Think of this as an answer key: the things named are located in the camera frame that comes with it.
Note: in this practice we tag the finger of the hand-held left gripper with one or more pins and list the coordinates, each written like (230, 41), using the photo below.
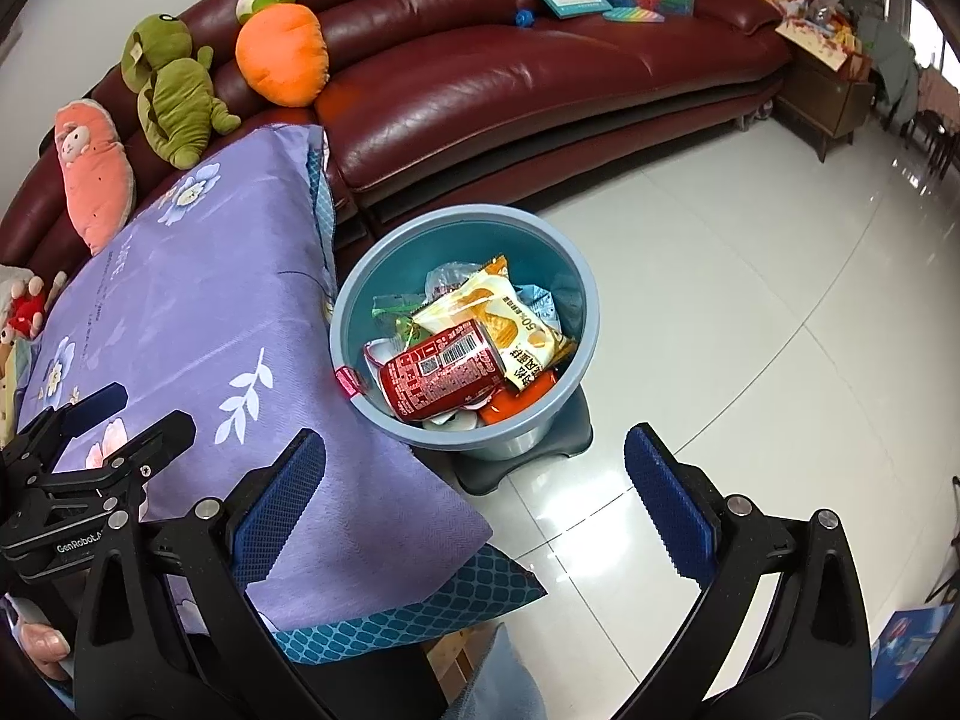
(165, 431)
(97, 399)

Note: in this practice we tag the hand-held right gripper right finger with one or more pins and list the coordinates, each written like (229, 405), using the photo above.
(675, 495)

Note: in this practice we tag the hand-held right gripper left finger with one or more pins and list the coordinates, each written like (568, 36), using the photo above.
(281, 495)

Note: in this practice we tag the orange wrapper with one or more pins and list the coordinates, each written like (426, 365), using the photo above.
(517, 409)

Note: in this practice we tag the red soda can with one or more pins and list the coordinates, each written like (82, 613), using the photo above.
(439, 371)

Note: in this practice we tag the teal round bin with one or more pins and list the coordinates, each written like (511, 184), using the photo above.
(360, 300)

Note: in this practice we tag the yellow snack packet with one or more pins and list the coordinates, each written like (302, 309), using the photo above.
(510, 322)

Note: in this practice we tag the person's left hand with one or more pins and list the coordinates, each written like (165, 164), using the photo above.
(46, 649)

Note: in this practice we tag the small red plush toy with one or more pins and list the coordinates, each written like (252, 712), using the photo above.
(26, 311)

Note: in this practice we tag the dark grey plastic base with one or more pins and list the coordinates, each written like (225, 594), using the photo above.
(540, 465)

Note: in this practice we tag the purple floral blanket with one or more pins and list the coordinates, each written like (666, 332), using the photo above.
(225, 300)

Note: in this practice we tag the pink plush toy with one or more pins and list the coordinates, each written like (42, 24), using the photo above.
(94, 180)

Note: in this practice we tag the person's jeans leg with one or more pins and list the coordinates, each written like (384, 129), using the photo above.
(495, 682)

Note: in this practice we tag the blue printed box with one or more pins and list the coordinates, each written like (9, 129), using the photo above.
(911, 645)

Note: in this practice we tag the green dinosaur plush toy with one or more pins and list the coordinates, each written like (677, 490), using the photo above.
(176, 97)

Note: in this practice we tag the orange carrot plush toy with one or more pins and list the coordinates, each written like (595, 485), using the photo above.
(285, 52)

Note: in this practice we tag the wooden side table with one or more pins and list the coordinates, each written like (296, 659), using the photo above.
(825, 90)

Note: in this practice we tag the dark red leather sofa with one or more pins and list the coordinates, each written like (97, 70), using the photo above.
(487, 90)

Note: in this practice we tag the small blue ball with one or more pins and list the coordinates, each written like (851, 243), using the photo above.
(523, 17)

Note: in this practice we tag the pile of snack packets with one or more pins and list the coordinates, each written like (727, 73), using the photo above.
(810, 0)

